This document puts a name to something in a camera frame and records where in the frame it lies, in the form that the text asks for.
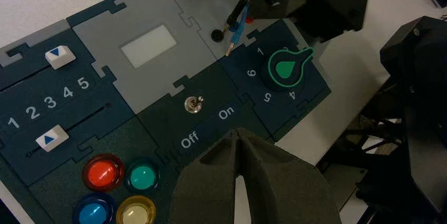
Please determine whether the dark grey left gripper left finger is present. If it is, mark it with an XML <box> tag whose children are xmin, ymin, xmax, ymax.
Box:
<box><xmin>169</xmin><ymin>129</ymin><xmax>241</xmax><ymax>224</ymax></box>

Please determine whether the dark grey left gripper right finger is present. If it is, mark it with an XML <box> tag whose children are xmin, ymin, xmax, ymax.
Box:
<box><xmin>239</xmin><ymin>128</ymin><xmax>342</xmax><ymax>224</ymax></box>

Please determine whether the green round push button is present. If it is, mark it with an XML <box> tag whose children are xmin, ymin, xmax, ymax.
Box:
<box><xmin>124</xmin><ymin>159</ymin><xmax>161</xmax><ymax>194</ymax></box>

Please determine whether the yellow round push button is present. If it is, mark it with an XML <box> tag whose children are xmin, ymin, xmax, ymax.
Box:
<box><xmin>115</xmin><ymin>195</ymin><xmax>157</xmax><ymax>224</ymax></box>

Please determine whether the black green rotary knob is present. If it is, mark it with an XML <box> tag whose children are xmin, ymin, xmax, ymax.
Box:
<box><xmin>260</xmin><ymin>46</ymin><xmax>315</xmax><ymax>93</ymax></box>

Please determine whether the blue grey control panel board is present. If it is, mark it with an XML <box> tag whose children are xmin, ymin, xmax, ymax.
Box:
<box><xmin>0</xmin><ymin>0</ymin><xmax>333</xmax><ymax>224</ymax></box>

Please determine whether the red round push button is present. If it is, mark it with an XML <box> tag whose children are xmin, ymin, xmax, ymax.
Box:
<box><xmin>82</xmin><ymin>153</ymin><xmax>125</xmax><ymax>193</ymax></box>

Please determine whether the blue round push button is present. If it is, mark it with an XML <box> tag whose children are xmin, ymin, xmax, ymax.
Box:
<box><xmin>72</xmin><ymin>192</ymin><xmax>118</xmax><ymax>224</ymax></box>

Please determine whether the white rectangular display window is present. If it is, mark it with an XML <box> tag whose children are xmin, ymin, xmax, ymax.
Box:
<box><xmin>120</xmin><ymin>24</ymin><xmax>178</xmax><ymax>69</ymax></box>

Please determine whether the white button with up arrow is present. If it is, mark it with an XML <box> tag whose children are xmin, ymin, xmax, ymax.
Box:
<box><xmin>35</xmin><ymin>124</ymin><xmax>70</xmax><ymax>152</ymax></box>

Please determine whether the white button with down arrow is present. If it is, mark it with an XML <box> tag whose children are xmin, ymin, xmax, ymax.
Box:
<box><xmin>44</xmin><ymin>45</ymin><xmax>77</xmax><ymax>70</ymax></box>

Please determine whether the black wire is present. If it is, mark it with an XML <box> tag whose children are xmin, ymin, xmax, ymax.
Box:
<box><xmin>225</xmin><ymin>0</ymin><xmax>265</xmax><ymax>31</ymax></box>

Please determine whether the loose blue cable plug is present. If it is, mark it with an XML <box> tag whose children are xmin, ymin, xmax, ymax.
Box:
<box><xmin>225</xmin><ymin>0</ymin><xmax>253</xmax><ymax>57</ymax></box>

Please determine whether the metal toggle switch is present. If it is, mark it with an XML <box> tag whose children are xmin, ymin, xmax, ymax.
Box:
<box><xmin>184</xmin><ymin>95</ymin><xmax>206</xmax><ymax>114</ymax></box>

